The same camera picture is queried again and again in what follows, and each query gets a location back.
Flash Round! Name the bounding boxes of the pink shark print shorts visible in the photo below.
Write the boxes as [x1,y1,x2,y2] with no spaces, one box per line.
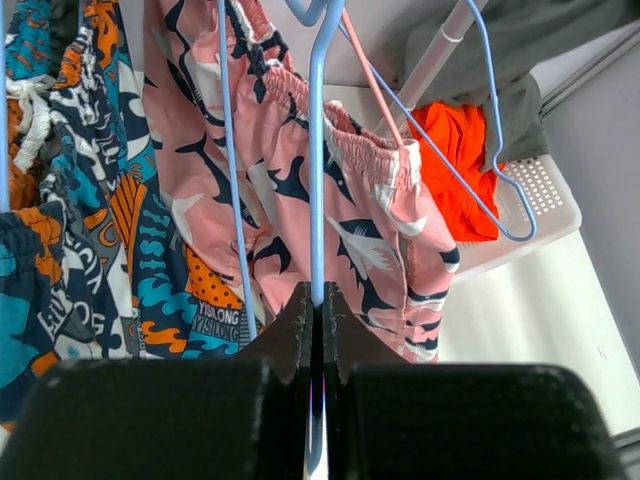
[143,1,460,363]

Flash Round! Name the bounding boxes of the grey shorts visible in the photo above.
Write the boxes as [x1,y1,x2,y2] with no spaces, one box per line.
[416,0,639,163]

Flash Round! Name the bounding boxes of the white plastic basket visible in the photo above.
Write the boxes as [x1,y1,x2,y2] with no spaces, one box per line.
[449,154,584,284]

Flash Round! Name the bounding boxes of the blue orange patterned shorts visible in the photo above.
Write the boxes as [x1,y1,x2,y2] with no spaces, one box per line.
[1,1,250,431]

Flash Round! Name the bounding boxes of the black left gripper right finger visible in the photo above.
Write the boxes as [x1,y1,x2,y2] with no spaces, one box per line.
[323,283,627,479]

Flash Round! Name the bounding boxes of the pink wire hanger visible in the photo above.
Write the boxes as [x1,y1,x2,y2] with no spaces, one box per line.
[341,8,404,147]

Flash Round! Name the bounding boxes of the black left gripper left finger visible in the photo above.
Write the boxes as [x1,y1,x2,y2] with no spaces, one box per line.
[1,283,311,479]

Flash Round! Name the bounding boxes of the silver white clothes rack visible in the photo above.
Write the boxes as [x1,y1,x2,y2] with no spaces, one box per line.
[390,0,488,119]

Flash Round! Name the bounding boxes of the blue wire hanger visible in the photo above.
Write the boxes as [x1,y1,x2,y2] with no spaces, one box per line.
[214,0,346,480]
[334,0,539,243]

